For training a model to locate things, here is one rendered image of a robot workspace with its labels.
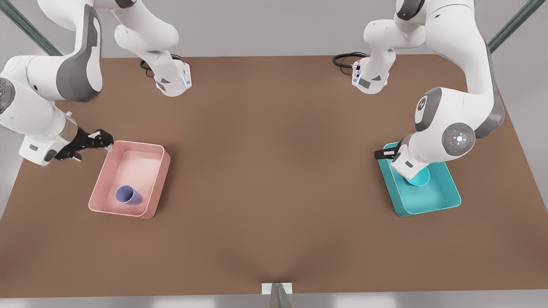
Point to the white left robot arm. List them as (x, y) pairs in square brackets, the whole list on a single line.
[(454, 107)]

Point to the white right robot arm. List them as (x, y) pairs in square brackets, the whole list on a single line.
[(38, 81)]

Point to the pink plastic box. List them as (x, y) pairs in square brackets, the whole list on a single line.
[(130, 179)]

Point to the teal bowl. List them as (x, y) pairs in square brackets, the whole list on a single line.
[(421, 179)]

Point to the lavender cup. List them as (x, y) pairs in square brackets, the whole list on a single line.
[(127, 195)]

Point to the teal plastic box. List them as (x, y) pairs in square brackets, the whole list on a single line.
[(428, 196)]

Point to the silver frame post with foot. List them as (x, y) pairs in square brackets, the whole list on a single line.
[(278, 295)]

